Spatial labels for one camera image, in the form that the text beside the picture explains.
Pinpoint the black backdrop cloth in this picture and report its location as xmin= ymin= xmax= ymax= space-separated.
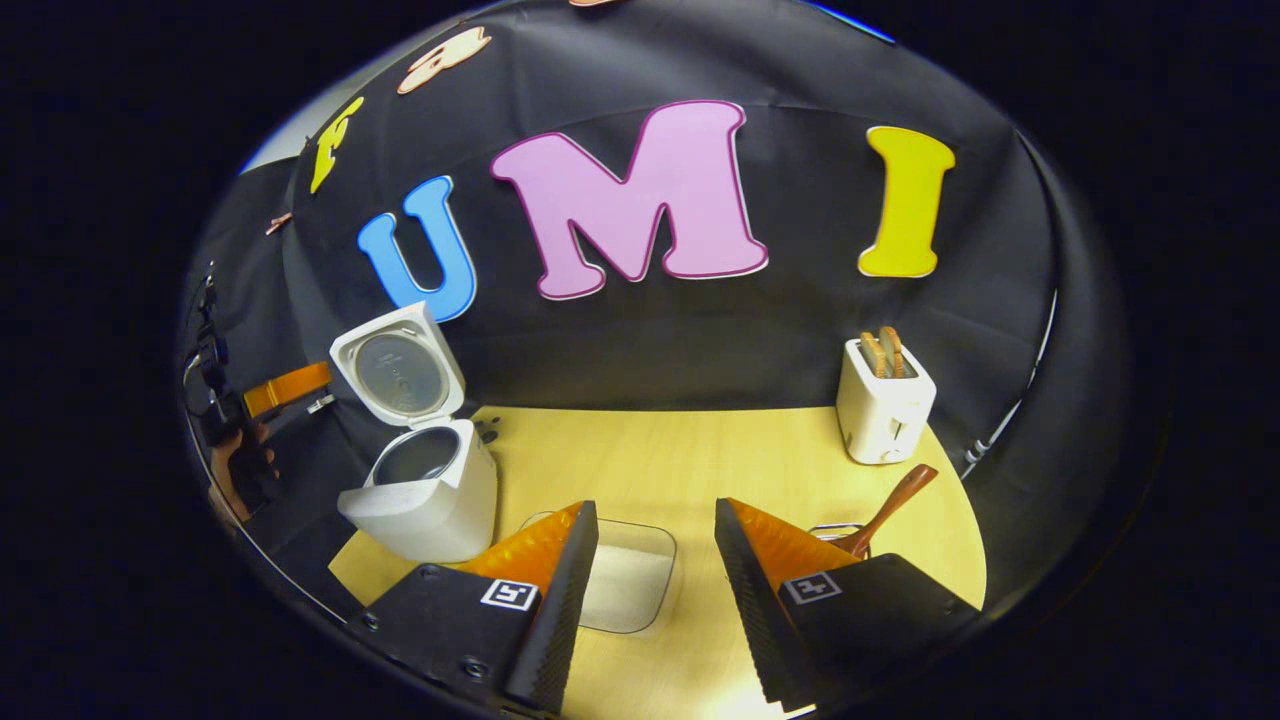
xmin=180 ymin=0 xmax=1131 ymax=621

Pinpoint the brown wooden spoon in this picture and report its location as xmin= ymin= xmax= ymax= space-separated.
xmin=835 ymin=463 xmax=939 ymax=559

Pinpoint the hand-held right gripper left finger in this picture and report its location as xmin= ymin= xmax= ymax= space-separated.
xmin=345 ymin=500 xmax=599 ymax=716

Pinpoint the white toaster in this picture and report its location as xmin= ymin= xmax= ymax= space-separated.
xmin=836 ymin=337 xmax=938 ymax=466

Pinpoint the white rice cooker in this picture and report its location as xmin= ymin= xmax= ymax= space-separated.
xmin=330 ymin=302 xmax=498 ymax=564

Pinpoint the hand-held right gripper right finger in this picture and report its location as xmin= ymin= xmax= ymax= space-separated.
xmin=714 ymin=497 xmax=981 ymax=713

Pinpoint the clear tray of rice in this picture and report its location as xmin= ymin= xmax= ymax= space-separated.
xmin=520 ymin=512 xmax=678 ymax=635

